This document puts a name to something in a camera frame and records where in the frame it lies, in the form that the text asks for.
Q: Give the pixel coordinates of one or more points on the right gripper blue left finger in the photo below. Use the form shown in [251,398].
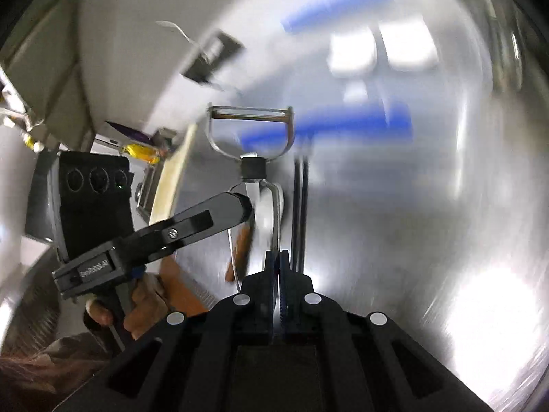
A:
[270,288]

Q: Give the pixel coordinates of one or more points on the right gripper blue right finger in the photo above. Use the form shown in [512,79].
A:
[285,308]

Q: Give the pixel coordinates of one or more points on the metal Y-shaped peeler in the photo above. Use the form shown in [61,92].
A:
[253,167]

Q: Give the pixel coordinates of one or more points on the person's left hand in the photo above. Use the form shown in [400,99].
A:
[155,295]

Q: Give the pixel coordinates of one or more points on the black chopstick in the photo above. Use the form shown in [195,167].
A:
[304,208]
[296,213]

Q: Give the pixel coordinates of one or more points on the yellow bag on shelf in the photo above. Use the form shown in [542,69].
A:
[142,152]

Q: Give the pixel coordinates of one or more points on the blue bin lid rim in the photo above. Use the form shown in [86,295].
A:
[289,68]

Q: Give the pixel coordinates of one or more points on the white dish inside bin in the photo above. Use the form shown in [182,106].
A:
[409,44]
[353,53]

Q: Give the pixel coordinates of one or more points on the wooden handled metal scraper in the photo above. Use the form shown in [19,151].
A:
[240,243]

